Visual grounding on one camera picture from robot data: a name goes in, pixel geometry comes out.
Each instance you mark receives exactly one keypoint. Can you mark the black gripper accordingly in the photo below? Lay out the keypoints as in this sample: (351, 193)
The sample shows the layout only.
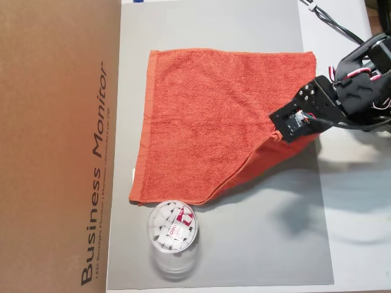
(306, 94)

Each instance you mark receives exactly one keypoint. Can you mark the orange terry towel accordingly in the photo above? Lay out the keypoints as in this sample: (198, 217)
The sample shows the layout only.
(214, 122)

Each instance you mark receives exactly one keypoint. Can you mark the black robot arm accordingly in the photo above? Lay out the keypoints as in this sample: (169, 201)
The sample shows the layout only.
(360, 91)

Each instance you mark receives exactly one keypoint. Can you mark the grey table mat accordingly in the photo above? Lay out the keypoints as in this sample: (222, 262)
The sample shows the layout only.
(244, 244)

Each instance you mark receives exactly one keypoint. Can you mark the red white eraser packet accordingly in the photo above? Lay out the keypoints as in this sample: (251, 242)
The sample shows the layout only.
(178, 227)

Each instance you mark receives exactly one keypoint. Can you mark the white eraser cubes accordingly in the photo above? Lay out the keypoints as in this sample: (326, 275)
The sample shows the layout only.
(162, 235)

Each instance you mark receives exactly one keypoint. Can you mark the clear plastic jar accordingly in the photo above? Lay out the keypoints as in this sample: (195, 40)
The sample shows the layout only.
(183, 264)

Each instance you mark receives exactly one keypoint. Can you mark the brown Business Monitor cardboard box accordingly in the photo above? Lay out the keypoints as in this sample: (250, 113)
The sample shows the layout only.
(55, 137)

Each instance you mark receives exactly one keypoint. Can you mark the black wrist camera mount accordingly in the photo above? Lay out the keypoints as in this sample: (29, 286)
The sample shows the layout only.
(284, 125)

